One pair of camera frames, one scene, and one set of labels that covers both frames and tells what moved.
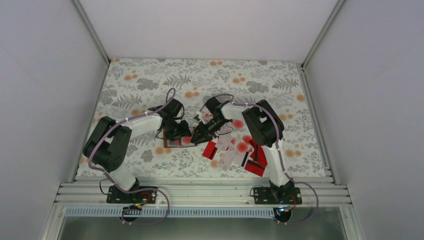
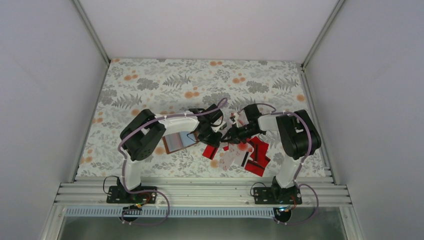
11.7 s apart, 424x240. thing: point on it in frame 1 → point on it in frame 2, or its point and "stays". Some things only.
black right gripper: (203, 131) → (235, 137)
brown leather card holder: (180, 142) stays
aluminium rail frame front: (314, 192) stays
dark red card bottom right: (255, 167) stays
